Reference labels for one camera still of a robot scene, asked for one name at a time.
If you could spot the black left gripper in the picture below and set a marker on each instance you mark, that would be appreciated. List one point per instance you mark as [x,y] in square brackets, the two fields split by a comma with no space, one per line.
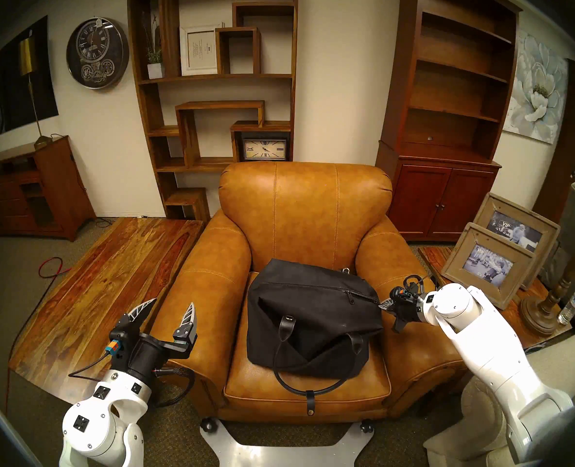
[146,356]

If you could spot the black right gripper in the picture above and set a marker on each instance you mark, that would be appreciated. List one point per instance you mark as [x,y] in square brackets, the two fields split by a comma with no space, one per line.
[408,309]

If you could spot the black zippered duffel bag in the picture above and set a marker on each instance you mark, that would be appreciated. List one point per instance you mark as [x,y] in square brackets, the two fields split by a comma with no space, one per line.
[312,320]

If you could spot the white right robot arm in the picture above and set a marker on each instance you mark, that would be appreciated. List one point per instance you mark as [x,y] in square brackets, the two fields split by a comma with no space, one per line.
[491,354]

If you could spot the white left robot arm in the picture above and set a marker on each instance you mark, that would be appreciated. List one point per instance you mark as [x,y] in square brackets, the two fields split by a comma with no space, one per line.
[98,422]

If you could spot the open geometric wooden shelf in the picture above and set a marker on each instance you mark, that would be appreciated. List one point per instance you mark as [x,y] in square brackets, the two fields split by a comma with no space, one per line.
[188,140]

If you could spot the striped wood coffee table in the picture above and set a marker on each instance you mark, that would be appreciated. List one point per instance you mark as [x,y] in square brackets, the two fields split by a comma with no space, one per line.
[103,286]

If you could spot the black caster wheel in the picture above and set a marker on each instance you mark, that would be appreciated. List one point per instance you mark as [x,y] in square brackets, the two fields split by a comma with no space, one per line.
[209,424]
[365,426]

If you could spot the cherry wood bookcase hutch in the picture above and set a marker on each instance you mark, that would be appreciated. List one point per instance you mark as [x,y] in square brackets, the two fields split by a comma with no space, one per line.
[443,198]

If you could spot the tan leather armchair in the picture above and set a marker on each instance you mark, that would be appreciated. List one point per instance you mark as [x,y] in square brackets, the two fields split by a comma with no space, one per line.
[307,208]

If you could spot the striped wood side table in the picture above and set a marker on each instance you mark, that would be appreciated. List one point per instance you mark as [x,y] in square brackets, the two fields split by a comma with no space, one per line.
[516,320]

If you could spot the turned wood lamp base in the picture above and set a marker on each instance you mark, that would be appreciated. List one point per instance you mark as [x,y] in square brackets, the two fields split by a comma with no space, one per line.
[540,315]

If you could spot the dark wood media console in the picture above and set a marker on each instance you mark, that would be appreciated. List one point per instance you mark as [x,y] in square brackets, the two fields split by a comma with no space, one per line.
[59,188]

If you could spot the clear plastic water bottle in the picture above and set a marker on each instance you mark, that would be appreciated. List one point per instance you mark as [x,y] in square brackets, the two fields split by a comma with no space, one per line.
[572,305]

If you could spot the beige upholstered armchair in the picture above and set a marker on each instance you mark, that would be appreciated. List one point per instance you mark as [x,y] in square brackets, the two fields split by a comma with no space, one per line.
[569,359]

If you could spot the rectangular mantel clock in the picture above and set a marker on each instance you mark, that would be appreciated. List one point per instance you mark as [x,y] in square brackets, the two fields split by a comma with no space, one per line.
[265,150]

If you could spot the small potted plant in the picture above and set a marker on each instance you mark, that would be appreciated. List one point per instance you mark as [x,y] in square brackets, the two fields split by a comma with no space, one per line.
[155,71]

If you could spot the white flower painting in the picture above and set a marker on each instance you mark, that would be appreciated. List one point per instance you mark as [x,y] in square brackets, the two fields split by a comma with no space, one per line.
[535,91]

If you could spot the white framed certificate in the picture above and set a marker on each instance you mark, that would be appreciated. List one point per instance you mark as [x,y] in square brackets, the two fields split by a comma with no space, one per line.
[199,50]

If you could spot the gold shade table lamp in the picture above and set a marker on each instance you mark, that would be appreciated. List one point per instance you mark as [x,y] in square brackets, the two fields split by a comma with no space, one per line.
[26,55]

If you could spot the small rustic photo frame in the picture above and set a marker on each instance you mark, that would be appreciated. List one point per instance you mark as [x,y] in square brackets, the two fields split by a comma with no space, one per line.
[487,265]

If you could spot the large rustic photo frame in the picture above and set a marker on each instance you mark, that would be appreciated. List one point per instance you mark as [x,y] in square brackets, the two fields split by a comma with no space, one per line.
[516,230]

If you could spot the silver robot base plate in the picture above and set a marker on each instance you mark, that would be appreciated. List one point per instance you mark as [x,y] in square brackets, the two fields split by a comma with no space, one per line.
[287,456]

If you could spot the round gear wall clock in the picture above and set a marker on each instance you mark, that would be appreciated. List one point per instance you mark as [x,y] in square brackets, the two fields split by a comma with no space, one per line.
[98,52]

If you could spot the dark zebra wall canvas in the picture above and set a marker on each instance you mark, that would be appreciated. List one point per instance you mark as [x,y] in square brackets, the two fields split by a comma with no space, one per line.
[5,91]

